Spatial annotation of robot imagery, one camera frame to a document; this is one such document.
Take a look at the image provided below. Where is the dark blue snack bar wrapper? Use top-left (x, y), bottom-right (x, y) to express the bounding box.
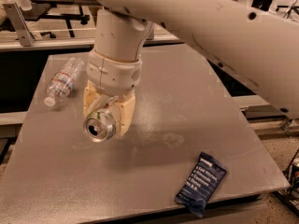
top-left (175, 152), bottom-right (227, 218)

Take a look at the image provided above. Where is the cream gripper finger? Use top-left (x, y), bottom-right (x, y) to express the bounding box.
top-left (110, 90), bottom-right (135, 138)
top-left (83, 80), bottom-right (109, 117)

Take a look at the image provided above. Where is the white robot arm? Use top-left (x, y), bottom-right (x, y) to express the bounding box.
top-left (83, 0), bottom-right (299, 136)

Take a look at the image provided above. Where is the black wire rack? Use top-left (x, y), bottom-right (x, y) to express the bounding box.
top-left (273, 148), bottom-right (299, 217)

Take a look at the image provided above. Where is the clear plastic water bottle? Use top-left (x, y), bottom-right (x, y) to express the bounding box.
top-left (44, 57), bottom-right (85, 106)

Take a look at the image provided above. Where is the silver green 7up can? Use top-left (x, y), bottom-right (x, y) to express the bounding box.
top-left (83, 108), bottom-right (116, 143)

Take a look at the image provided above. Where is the metal guard rail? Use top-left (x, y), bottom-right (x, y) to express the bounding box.
top-left (0, 35), bottom-right (182, 52)

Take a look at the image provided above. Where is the white cream gripper body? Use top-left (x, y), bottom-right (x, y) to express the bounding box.
top-left (86, 49), bottom-right (142, 96)

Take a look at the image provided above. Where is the dark background desk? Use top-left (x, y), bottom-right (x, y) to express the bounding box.
top-left (21, 0), bottom-right (97, 38)

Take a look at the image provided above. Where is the left metal rail bracket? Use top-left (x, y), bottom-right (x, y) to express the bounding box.
top-left (3, 3), bottom-right (34, 47)

